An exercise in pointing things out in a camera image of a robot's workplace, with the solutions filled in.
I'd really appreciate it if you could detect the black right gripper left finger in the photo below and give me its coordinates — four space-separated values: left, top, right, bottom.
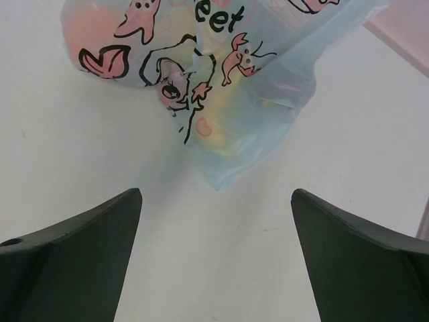
1 188 142 321

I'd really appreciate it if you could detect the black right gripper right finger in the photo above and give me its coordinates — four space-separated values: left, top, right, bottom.
291 189 428 321

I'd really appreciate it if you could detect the light blue cartoon plastic bag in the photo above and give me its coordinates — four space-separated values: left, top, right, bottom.
60 0 388 189

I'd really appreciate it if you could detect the yellow fake banana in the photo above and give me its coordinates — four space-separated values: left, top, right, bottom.
195 49 243 158

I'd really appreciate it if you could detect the pink fake peach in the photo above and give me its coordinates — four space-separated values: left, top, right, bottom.
62 4 121 63

